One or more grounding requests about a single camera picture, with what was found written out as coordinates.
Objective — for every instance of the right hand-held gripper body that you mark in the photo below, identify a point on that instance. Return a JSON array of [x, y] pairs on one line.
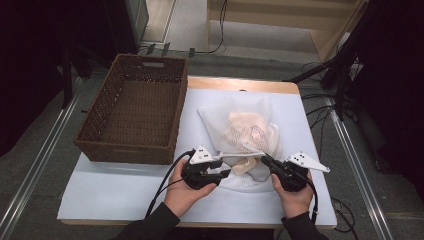
[[293, 176]]

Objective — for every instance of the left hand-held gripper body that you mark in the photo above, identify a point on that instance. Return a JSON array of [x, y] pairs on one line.
[[198, 176]]

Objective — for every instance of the white mesh laundry bag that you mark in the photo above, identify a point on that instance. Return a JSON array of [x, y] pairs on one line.
[[216, 123]]

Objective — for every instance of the cream cloth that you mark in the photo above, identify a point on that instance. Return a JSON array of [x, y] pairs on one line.
[[245, 126]]

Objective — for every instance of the brown woven basket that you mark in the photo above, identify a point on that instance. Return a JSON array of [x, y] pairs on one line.
[[140, 110]]

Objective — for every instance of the person's right hand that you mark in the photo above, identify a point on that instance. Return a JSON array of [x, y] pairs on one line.
[[296, 203]]

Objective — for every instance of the person's left hand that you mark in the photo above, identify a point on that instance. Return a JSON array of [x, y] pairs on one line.
[[181, 200]]

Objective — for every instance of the wooden table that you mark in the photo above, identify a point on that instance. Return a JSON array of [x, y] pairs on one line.
[[240, 85]]

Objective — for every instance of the white table mat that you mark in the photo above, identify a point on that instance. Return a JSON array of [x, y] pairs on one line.
[[116, 193]]

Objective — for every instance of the black tripod stand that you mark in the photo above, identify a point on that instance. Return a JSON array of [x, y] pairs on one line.
[[343, 66]]

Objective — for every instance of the dark curtain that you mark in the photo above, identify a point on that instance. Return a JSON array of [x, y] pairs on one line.
[[396, 83], [30, 66]]

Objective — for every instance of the wooden platform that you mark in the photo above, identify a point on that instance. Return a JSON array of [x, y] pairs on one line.
[[266, 20]]

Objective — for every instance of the dark cabinet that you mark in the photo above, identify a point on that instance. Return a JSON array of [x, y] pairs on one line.
[[137, 20]]

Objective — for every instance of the metal floor rail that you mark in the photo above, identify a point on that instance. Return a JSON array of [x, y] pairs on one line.
[[43, 140], [356, 166]]

